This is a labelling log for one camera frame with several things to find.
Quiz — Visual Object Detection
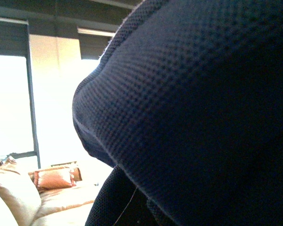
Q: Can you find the dark navy waffle cloth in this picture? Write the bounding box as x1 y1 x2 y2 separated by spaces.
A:
72 0 283 226

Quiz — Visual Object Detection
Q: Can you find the orange satin pillow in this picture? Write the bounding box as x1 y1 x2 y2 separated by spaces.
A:
28 165 82 192

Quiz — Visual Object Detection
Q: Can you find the cream satin bedding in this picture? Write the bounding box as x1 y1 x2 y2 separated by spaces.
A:
0 157 101 226

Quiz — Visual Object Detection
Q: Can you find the grey window frame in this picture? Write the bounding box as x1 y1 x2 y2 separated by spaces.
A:
0 18 41 166

